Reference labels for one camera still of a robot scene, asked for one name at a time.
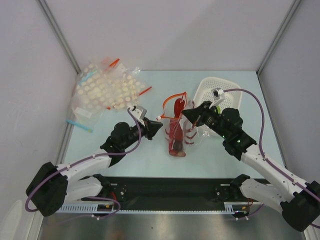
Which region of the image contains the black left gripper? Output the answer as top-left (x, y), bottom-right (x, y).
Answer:
top-left (121, 117), bottom-right (162, 150)

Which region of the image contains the white perforated plastic basket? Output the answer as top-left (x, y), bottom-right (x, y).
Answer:
top-left (192, 77), bottom-right (243, 138)

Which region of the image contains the clear bag with orange zipper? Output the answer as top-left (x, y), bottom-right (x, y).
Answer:
top-left (156, 92), bottom-right (209, 158)

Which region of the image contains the red toy lobster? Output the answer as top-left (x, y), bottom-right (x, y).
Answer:
top-left (164, 96), bottom-right (198, 158)

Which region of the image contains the dark red toy fruit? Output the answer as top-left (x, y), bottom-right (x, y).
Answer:
top-left (173, 141), bottom-right (184, 152)

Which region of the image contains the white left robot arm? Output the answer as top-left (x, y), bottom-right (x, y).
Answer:
top-left (25, 117), bottom-right (163, 217)

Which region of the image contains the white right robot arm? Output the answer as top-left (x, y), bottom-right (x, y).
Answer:
top-left (181, 101), bottom-right (320, 232)

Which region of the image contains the pile of clear zip bags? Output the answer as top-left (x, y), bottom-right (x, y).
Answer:
top-left (66, 57), bottom-right (152, 133)

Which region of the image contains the green toy apple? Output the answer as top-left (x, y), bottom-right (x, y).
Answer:
top-left (213, 106), bottom-right (221, 114)

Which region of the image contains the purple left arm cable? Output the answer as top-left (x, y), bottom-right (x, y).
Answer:
top-left (25, 107), bottom-right (143, 213)

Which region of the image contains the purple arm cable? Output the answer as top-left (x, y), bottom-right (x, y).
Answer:
top-left (222, 88), bottom-right (320, 229)
top-left (25, 107), bottom-right (143, 213)

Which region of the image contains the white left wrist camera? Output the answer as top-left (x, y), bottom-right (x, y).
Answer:
top-left (127, 105), bottom-right (147, 125)

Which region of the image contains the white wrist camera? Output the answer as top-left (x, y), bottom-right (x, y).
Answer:
top-left (209, 88), bottom-right (225, 108)
top-left (127, 105), bottom-right (147, 125)

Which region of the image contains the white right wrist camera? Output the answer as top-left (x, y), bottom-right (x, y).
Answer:
top-left (209, 88), bottom-right (225, 108)

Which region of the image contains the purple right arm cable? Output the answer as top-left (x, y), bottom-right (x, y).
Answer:
top-left (222, 88), bottom-right (320, 229)

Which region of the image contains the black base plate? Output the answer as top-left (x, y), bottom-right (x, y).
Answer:
top-left (96, 176), bottom-right (249, 207)

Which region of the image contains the white slotted cable duct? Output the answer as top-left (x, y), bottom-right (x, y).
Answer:
top-left (56, 202), bottom-right (249, 215)

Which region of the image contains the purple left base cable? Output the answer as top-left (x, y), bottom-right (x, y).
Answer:
top-left (47, 196), bottom-right (121, 226)

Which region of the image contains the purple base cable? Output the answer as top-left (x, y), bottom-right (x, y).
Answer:
top-left (236, 203), bottom-right (265, 220)
top-left (47, 196), bottom-right (121, 226)

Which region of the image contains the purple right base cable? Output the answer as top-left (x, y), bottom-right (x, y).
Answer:
top-left (236, 203), bottom-right (265, 220)

